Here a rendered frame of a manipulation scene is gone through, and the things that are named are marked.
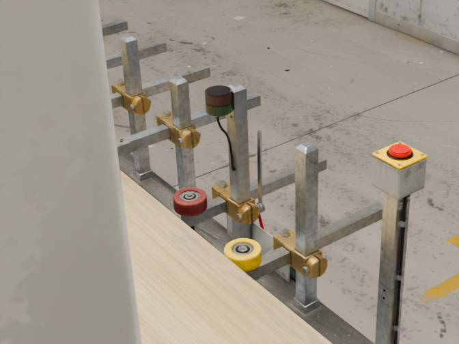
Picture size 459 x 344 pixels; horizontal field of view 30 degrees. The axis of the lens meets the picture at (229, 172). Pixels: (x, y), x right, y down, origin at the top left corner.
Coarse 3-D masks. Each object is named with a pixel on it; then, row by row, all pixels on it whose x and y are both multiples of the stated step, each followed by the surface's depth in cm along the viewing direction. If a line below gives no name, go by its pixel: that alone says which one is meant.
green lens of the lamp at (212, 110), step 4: (228, 104) 189; (208, 108) 190; (212, 108) 189; (216, 108) 189; (220, 108) 189; (224, 108) 189; (228, 108) 190; (208, 112) 190; (212, 112) 190; (216, 112) 189; (220, 112) 189; (224, 112) 190; (228, 112) 190
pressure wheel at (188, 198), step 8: (176, 192) 204; (184, 192) 205; (192, 192) 204; (200, 192) 204; (176, 200) 201; (184, 200) 202; (192, 200) 202; (200, 200) 201; (176, 208) 202; (184, 208) 200; (192, 208) 200; (200, 208) 201
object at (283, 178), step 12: (288, 168) 221; (324, 168) 225; (264, 180) 216; (276, 180) 216; (288, 180) 219; (252, 192) 213; (264, 192) 215; (216, 204) 208; (192, 216) 204; (204, 216) 206
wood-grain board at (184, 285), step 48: (144, 192) 206; (144, 240) 189; (192, 240) 188; (144, 288) 175; (192, 288) 174; (240, 288) 173; (144, 336) 162; (192, 336) 161; (240, 336) 161; (288, 336) 160
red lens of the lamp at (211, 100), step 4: (208, 96) 188; (212, 96) 188; (216, 96) 188; (220, 96) 187; (224, 96) 188; (228, 96) 188; (208, 100) 189; (212, 100) 188; (216, 100) 188; (220, 100) 188; (224, 100) 188; (228, 100) 189; (212, 104) 189; (216, 104) 188; (220, 104) 188; (224, 104) 189
